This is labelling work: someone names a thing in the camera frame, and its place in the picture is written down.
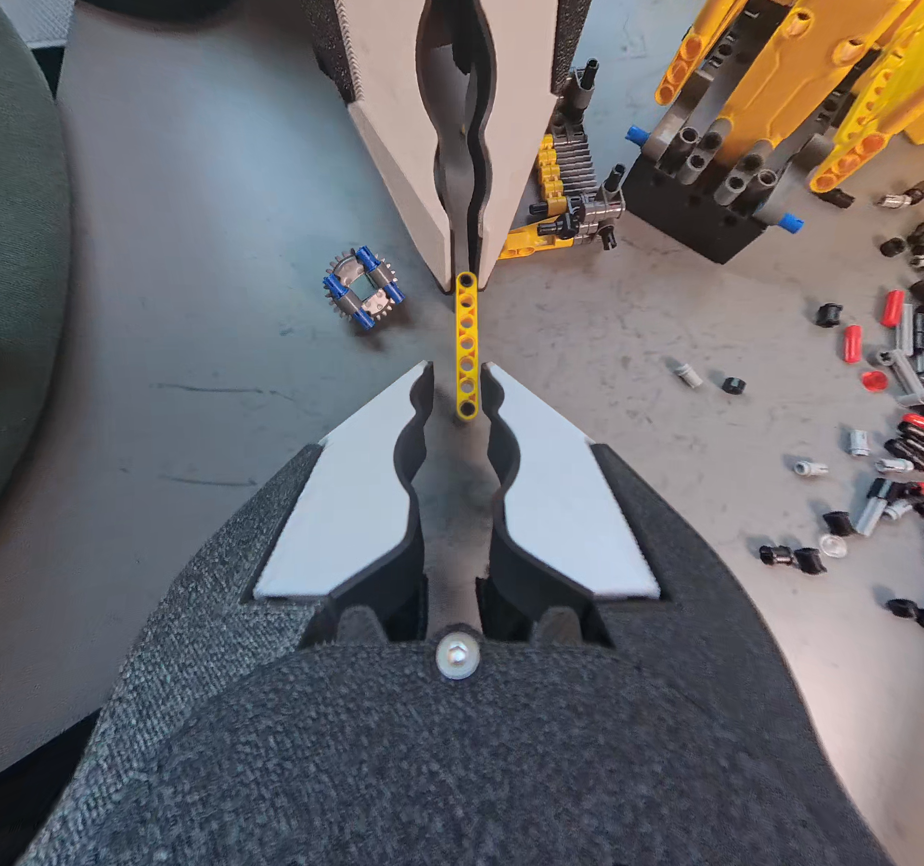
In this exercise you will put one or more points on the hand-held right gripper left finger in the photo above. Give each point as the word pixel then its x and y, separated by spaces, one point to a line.
pixel 332 519

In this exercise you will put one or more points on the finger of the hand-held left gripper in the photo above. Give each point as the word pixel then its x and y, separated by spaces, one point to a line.
pixel 520 50
pixel 382 50

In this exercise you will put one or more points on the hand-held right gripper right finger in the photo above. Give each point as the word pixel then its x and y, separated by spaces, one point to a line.
pixel 577 519

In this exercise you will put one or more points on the yellow lego beam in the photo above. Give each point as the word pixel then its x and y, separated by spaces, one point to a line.
pixel 467 335

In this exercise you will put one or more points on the grey lego gear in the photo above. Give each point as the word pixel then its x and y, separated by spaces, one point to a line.
pixel 361 289

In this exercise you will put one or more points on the yellow grey lego claw assembly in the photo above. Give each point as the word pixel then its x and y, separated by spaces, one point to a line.
pixel 570 180

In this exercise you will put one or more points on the small grey lego bush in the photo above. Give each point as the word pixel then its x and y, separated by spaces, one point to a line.
pixel 689 373

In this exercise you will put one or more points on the small black lego bush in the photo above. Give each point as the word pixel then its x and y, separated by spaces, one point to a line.
pixel 733 385

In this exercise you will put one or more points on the small grey lego pin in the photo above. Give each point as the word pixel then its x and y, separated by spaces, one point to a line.
pixel 810 467

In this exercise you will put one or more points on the large yellow black lego model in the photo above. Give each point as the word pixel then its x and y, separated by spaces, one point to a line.
pixel 693 224

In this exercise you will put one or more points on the black lego axle connector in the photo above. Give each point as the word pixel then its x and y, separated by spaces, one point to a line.
pixel 837 197

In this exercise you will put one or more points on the pile of small lego pieces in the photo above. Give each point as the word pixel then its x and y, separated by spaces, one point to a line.
pixel 902 375

